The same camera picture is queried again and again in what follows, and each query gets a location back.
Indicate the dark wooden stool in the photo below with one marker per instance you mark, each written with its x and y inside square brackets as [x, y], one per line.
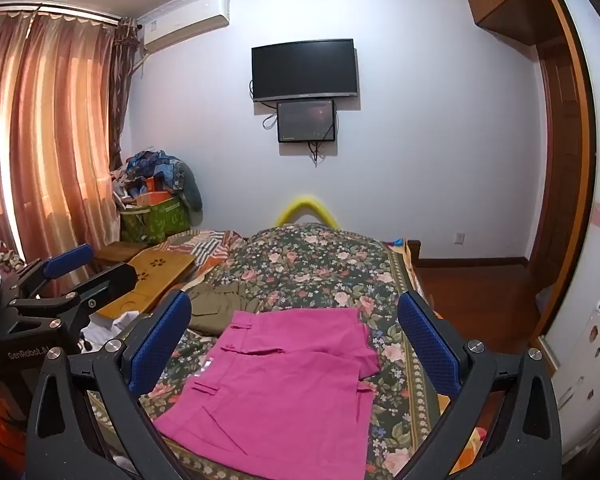
[122, 251]

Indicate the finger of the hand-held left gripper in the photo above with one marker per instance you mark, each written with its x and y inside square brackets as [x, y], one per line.
[110, 282]
[70, 260]

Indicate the white appliance with stickers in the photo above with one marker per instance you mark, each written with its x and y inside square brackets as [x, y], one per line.
[587, 380]

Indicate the pink pants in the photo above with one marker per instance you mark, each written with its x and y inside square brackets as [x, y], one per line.
[290, 375]

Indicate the wooden door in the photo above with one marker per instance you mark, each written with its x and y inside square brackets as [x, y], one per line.
[560, 160]

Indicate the white air conditioner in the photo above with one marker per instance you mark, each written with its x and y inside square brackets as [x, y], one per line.
[185, 20]

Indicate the small black wall screen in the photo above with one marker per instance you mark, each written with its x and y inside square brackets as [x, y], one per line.
[306, 121]

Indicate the brown patterned curtain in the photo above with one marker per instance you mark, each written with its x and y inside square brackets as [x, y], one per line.
[121, 90]

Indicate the white wall socket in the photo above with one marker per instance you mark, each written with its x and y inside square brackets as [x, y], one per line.
[459, 237]

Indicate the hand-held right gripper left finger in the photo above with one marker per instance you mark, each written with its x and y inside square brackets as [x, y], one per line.
[162, 332]

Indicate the person's left forearm orange sleeve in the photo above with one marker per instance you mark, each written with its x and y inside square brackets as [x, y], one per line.
[2, 425]

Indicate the orange pink curtain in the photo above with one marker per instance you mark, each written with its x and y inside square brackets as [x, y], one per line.
[50, 135]

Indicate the pile of clothes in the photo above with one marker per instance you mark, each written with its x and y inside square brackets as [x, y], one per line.
[155, 172]

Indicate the black wall television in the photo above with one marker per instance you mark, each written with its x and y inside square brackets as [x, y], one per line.
[304, 70]

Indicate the wooden bed frame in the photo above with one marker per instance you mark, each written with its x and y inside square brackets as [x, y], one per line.
[414, 252]

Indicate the striped cloth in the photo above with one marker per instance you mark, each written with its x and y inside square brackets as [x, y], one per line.
[205, 247]

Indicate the green patterned bag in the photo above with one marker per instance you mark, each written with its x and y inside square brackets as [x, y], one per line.
[157, 220]

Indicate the floral bed blanket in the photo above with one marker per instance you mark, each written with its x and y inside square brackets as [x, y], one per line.
[310, 270]

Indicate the yellow curved headboard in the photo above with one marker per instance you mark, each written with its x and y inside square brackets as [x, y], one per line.
[305, 210]

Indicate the wooden lap desk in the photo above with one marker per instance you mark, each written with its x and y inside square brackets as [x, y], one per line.
[150, 272]

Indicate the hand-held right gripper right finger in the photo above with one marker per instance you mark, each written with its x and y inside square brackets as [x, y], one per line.
[425, 332]

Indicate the olive green pants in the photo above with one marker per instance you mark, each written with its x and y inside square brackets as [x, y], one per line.
[220, 300]

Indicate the white cloth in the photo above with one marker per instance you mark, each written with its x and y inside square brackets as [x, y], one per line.
[112, 327]

